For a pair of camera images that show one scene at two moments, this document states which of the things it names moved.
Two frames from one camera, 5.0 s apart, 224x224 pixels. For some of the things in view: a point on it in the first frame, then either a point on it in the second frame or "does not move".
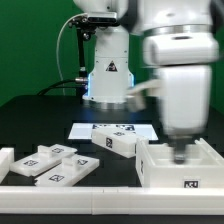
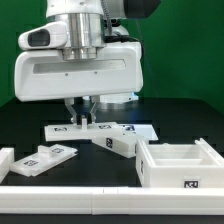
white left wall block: [7, 157] does not move
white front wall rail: [112, 200] does not move
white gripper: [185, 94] to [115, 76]
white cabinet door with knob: [67, 174] to [79, 131]
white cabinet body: [156, 166] does not move
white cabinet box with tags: [120, 141] does not move
